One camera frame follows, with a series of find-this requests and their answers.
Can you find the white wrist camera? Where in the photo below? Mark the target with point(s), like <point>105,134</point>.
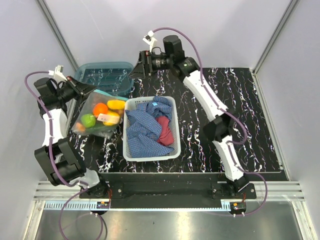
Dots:
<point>150,39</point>
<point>57,74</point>

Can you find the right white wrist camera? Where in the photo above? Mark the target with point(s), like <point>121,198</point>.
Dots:
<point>150,39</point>

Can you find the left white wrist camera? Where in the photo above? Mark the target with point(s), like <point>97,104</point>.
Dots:
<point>57,74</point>

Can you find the fake green cucumber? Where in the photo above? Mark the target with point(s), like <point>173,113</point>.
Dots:
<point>100,128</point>

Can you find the red cloth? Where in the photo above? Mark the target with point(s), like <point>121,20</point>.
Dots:
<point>166,137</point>

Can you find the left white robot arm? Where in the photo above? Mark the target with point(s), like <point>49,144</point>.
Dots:
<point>60,161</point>

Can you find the blue checkered shirt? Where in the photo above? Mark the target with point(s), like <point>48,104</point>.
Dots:
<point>144,131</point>

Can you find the clear zip top bag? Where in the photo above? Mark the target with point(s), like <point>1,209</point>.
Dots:
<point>98,96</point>

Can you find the fake yellow banana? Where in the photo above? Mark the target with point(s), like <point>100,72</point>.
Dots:
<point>111,118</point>

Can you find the white plastic basket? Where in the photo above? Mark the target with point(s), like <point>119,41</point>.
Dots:
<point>131,104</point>

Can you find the blue transparent plastic tub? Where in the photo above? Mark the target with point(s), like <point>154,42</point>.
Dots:
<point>110,77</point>

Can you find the fake yellow lemon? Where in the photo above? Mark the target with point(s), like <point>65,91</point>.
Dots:
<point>116,104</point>

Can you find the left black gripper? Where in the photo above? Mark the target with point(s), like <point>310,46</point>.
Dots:
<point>80,89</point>

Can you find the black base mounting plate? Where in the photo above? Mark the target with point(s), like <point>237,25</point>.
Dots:
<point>164,203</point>

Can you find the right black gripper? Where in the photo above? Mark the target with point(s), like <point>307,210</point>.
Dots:
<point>144,67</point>

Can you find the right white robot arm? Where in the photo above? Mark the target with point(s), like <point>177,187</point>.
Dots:
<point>188,71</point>

